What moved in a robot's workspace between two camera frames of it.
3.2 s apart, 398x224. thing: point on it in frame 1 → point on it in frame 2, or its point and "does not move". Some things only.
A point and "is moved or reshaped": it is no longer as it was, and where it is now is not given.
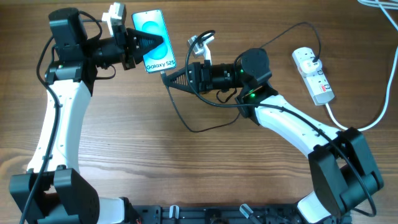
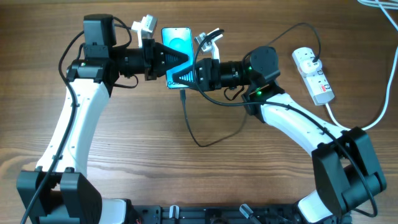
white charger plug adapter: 308,66 does not move
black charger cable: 239,112 → 244,56
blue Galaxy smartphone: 152,22 is moved or reshaped
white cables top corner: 384,5 does not move
